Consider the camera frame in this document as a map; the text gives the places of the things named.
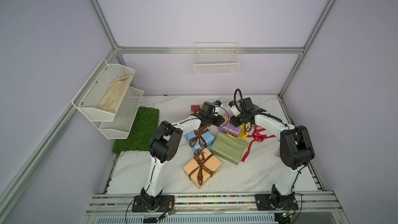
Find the brown ribbon on orange box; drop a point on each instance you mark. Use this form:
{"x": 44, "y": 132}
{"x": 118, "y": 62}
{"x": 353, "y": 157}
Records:
{"x": 201, "y": 159}

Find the orange gift box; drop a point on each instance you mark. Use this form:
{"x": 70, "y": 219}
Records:
{"x": 213, "y": 164}

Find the blue gift box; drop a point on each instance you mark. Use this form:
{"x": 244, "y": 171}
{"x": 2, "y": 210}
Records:
{"x": 207, "y": 136}

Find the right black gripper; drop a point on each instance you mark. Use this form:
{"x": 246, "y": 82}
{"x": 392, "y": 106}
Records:
{"x": 234, "y": 122}

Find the purple gift box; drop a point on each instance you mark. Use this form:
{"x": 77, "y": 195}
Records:
{"x": 228, "y": 128}

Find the beige cloth in basket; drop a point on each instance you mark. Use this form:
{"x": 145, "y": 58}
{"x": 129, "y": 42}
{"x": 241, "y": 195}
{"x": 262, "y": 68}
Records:
{"x": 114, "y": 94}

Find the upper white mesh shelf basket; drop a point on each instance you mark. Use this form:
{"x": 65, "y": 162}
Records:
{"x": 87, "y": 100}

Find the red ribbon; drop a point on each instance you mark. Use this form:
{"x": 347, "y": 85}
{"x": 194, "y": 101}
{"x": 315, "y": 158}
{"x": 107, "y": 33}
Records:
{"x": 257, "y": 136}

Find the white mesh shelf basket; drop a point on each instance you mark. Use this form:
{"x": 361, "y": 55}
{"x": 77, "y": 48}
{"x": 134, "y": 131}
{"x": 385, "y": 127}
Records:
{"x": 120, "y": 127}
{"x": 87, "y": 100}

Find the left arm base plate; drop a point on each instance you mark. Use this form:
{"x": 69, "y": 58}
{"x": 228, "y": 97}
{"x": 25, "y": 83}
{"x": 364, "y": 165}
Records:
{"x": 147, "y": 203}

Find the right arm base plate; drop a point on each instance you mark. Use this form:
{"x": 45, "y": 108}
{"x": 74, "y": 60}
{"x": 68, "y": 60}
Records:
{"x": 276, "y": 201}

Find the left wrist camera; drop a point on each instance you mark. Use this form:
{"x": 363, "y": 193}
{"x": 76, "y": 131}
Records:
{"x": 217, "y": 106}

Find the green artificial grass mat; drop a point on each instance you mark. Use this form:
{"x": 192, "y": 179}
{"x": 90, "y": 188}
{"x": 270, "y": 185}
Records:
{"x": 143, "y": 129}

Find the white wire wall basket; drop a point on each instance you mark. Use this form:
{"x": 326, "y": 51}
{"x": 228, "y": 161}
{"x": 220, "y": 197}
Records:
{"x": 215, "y": 58}

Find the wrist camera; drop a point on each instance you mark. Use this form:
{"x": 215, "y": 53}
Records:
{"x": 217, "y": 106}
{"x": 234, "y": 109}

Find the yellow ribbon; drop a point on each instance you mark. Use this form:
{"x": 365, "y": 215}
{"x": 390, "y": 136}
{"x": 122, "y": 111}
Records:
{"x": 242, "y": 136}

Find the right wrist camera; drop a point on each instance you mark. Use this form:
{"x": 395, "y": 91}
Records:
{"x": 234, "y": 109}

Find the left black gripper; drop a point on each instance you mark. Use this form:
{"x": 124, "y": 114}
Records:
{"x": 218, "y": 118}

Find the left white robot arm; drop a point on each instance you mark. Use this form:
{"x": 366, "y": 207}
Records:
{"x": 164, "y": 144}

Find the aluminium front rail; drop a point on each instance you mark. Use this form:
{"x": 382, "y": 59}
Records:
{"x": 316, "y": 207}

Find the lower white mesh shelf basket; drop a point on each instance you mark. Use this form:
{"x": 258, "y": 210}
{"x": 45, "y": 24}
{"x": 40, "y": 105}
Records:
{"x": 120, "y": 127}

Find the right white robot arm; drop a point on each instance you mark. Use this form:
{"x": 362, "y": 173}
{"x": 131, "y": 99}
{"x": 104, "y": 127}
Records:
{"x": 295, "y": 145}

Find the green gift box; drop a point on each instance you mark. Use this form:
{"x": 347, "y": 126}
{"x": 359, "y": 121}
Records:
{"x": 228, "y": 148}

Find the red gift box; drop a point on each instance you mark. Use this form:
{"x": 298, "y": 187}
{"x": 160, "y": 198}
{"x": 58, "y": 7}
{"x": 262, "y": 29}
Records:
{"x": 195, "y": 108}

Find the brown ribbon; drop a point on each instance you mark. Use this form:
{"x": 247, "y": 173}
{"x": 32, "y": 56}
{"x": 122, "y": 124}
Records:
{"x": 198, "y": 138}
{"x": 201, "y": 159}

